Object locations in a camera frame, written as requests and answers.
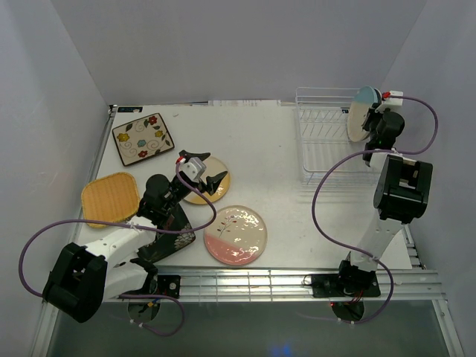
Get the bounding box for cream and yellow round plate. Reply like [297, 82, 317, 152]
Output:
[182, 155, 232, 205]

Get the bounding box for cream and blue round plate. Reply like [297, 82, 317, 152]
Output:
[347, 86, 379, 142]

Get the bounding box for cream and pink round plate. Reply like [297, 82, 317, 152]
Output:
[204, 205, 268, 266]

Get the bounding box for green red rimmed white plate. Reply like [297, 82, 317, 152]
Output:
[373, 89, 382, 105]

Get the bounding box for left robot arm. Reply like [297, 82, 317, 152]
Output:
[42, 150, 228, 323]

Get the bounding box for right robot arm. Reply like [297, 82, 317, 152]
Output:
[335, 109, 433, 295]

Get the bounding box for square floral cream plate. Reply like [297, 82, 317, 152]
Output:
[112, 113, 175, 167]

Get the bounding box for black floral square plate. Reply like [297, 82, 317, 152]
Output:
[138, 205, 196, 263]

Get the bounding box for papers at table back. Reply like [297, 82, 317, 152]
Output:
[208, 100, 281, 107]

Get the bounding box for yellow woven square mat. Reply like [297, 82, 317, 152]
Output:
[81, 172, 140, 222]

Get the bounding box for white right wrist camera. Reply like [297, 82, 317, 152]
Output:
[375, 91, 403, 113]

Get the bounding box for white wire dish rack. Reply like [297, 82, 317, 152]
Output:
[295, 87, 379, 189]

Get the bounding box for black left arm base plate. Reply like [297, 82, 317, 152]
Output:
[150, 274, 181, 299]

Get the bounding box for aluminium table frame rail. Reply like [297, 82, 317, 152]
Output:
[42, 269, 447, 304]

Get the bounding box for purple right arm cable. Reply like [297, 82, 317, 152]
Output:
[297, 95, 439, 325]

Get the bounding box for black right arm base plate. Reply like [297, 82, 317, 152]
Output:
[303, 274, 381, 323]

